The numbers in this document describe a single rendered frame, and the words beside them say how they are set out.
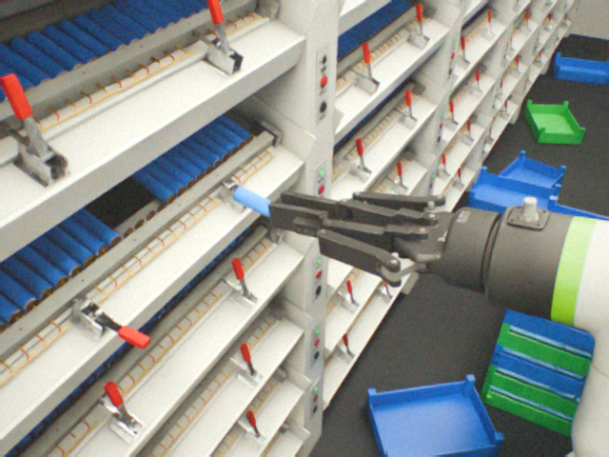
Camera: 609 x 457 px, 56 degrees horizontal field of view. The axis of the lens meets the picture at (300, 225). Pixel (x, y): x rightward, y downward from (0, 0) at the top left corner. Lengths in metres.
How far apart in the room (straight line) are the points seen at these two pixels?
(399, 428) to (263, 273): 0.80
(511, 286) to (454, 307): 1.49
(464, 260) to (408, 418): 1.19
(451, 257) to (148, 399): 0.49
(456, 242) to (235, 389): 0.66
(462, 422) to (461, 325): 0.36
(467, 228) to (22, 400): 0.45
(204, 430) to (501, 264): 0.68
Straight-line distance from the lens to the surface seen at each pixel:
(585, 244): 0.50
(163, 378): 0.87
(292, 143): 0.92
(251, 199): 0.65
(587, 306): 0.51
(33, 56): 0.65
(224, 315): 0.93
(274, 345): 1.15
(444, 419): 1.70
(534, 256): 0.50
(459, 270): 0.53
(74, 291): 0.68
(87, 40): 0.69
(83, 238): 0.73
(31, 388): 0.65
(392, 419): 1.68
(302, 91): 0.87
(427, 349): 1.85
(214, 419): 1.06
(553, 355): 1.57
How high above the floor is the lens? 1.39
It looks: 38 degrees down
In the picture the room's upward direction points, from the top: straight up
